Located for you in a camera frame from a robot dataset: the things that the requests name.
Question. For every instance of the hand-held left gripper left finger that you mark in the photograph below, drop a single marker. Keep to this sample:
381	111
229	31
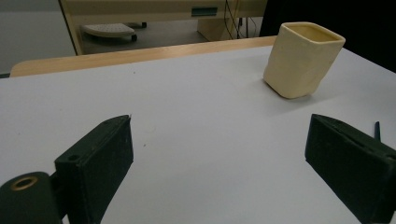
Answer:
93	161

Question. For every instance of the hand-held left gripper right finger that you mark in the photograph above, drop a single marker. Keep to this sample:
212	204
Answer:
351	161

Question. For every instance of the slim pen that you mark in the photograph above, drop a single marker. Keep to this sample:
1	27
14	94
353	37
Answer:
377	132

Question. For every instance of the cream square pen holder cup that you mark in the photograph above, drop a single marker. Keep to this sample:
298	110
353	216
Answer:
299	65

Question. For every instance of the wheeled chair base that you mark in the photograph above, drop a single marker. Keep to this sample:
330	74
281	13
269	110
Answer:
107	30

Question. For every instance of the beige office desk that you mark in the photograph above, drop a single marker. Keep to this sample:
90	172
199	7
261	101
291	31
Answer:
140	9

